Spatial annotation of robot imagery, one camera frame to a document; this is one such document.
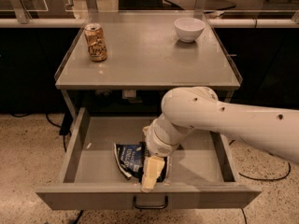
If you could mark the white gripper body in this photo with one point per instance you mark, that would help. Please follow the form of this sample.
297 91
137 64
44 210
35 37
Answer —
156 146

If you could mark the blue Kettle chip bag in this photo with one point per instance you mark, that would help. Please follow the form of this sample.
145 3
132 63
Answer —
130 159

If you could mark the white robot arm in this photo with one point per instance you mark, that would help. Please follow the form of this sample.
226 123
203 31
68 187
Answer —
185 110

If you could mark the grey open drawer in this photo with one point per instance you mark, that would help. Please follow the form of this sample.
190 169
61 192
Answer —
201 172

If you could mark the grey cabinet counter unit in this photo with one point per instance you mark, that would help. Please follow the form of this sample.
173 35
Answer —
144 53

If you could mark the gold soda can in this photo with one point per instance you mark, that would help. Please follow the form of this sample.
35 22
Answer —
96 43

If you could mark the white ceramic bowl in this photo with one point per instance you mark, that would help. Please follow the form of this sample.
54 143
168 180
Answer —
189 29

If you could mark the black drawer handle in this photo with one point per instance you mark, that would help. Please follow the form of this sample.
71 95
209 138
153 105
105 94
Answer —
148 204

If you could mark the white horizontal rail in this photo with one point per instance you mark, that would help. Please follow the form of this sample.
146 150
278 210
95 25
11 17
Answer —
216 23

